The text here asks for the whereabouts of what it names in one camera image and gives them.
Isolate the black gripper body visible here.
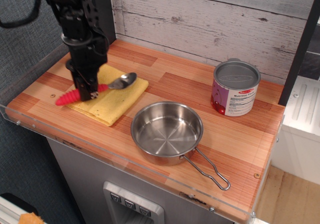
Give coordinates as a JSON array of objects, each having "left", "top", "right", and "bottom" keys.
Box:
[{"left": 61, "top": 28, "right": 109, "bottom": 83}]

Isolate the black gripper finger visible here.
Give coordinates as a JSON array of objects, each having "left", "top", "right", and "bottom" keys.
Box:
[
  {"left": 71, "top": 69, "right": 83, "bottom": 94},
  {"left": 78, "top": 80, "right": 99, "bottom": 101}
]

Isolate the red handled metal spoon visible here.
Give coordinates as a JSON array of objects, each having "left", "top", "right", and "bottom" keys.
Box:
[{"left": 55, "top": 72, "right": 138, "bottom": 106}]

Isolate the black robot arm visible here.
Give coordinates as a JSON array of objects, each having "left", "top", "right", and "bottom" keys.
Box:
[{"left": 13, "top": 0, "right": 109, "bottom": 101}]

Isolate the yellow folded cloth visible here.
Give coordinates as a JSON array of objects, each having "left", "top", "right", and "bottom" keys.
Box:
[{"left": 67, "top": 77, "right": 149, "bottom": 127}]

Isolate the small steel saucepan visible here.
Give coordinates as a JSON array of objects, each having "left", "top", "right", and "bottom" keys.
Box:
[{"left": 130, "top": 101, "right": 231, "bottom": 191}]

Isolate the grey toy fridge cabinet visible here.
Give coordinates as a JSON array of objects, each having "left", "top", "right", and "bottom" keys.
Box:
[{"left": 48, "top": 139, "right": 231, "bottom": 224}]

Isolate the silver ice dispenser panel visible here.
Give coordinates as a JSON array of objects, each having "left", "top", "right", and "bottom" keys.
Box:
[{"left": 103, "top": 181, "right": 165, "bottom": 224}]

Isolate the orange object at corner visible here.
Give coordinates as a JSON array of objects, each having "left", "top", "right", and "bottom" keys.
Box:
[{"left": 18, "top": 212, "right": 45, "bottom": 224}]

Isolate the toy cherry can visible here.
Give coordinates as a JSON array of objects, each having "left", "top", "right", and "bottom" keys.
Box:
[{"left": 211, "top": 58, "right": 261, "bottom": 117}]

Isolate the white toy sink unit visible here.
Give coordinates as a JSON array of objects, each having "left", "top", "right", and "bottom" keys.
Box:
[{"left": 271, "top": 76, "right": 320, "bottom": 184}]

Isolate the dark grey upright post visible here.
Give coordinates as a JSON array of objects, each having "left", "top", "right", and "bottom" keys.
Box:
[{"left": 92, "top": 0, "right": 117, "bottom": 44}]

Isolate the clear acrylic guard rail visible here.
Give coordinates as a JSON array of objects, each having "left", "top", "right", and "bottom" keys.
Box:
[{"left": 0, "top": 40, "right": 285, "bottom": 224}]

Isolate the black braided cable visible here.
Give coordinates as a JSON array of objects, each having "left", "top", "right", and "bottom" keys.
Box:
[{"left": 0, "top": 0, "right": 42, "bottom": 29}]

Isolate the dark right frame post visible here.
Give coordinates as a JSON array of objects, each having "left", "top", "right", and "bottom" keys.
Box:
[{"left": 278, "top": 0, "right": 320, "bottom": 106}]

